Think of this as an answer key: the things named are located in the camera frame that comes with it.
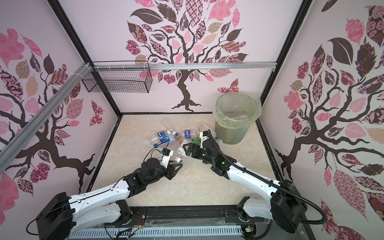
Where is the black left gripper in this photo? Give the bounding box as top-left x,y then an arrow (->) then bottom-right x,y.
146,160 -> 183,186

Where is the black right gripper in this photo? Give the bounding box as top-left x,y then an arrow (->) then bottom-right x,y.
183,143 -> 216,167

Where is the clear Coca-Cola bottle yellow cap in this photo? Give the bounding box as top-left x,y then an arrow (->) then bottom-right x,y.
173,157 -> 183,164

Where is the clear bottle green label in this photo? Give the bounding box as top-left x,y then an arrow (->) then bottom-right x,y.
177,139 -> 191,156

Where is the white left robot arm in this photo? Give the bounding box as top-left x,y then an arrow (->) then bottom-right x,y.
36,158 -> 183,240

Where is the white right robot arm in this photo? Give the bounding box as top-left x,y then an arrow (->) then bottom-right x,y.
182,140 -> 308,234

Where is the green Sprite bottle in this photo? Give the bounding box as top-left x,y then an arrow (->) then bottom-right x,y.
191,138 -> 201,146

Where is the clear Pepsi bottle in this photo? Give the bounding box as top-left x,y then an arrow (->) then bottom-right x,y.
181,129 -> 200,140

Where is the clear bottle blue label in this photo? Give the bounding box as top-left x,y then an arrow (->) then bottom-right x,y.
150,130 -> 180,145

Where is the clear bottle blue cap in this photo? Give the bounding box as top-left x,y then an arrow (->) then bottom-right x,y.
150,136 -> 179,149

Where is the clear ribbed bottle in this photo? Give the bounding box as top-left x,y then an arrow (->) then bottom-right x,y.
162,120 -> 175,133

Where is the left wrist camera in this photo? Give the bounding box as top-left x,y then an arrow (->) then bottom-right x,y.
160,148 -> 174,169

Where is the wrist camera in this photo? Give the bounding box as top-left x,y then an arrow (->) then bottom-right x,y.
160,148 -> 174,169
200,130 -> 212,149

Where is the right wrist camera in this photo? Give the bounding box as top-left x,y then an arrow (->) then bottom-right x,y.
200,130 -> 212,149

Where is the wire mesh waste bin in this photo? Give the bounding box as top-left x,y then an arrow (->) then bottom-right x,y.
215,120 -> 255,145

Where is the white slotted cable duct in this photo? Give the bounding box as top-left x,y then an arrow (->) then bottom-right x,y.
69,226 -> 242,240

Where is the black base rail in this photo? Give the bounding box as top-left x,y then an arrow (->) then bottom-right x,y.
106,205 -> 268,227

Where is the black wire wall basket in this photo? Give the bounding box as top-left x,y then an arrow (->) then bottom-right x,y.
82,60 -> 153,94

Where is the aluminium wall rail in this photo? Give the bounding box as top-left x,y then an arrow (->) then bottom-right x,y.
1,63 -> 92,173
93,62 -> 277,71

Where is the aluminium left wall rail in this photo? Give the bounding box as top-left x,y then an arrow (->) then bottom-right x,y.
1,63 -> 92,173

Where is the black corrugated cable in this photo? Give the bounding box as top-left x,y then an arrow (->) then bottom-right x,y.
206,129 -> 328,225

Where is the black frame rail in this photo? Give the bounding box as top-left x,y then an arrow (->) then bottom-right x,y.
260,0 -> 313,106

